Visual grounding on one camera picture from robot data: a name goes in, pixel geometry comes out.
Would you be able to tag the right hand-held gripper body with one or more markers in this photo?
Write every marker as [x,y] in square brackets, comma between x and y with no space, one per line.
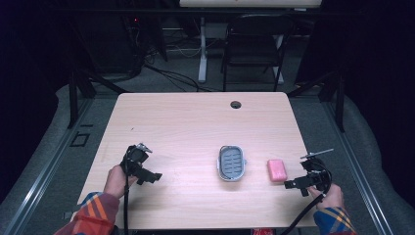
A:
[318,173]

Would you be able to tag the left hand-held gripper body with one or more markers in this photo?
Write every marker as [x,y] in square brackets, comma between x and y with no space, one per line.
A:
[134,160]

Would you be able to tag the pink soap bar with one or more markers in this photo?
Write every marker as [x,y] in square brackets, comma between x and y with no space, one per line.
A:
[277,170]

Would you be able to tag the grey soap dish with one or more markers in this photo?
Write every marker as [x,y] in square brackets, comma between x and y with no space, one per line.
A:
[231,163]

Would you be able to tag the person's left hand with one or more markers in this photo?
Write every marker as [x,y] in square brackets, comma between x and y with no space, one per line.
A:
[115,182]

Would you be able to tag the person's right hand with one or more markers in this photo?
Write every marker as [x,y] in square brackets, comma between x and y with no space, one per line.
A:
[332,199]

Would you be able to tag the red packet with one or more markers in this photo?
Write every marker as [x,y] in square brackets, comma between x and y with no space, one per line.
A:
[261,232]

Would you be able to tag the black metal stand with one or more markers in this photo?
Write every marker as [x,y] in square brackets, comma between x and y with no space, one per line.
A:
[73,98]
[339,101]

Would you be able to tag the white desk leg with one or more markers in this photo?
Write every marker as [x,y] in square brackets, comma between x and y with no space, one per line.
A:
[203,52]

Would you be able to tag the black folding chair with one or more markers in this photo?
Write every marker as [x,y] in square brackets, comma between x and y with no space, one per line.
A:
[254,49]

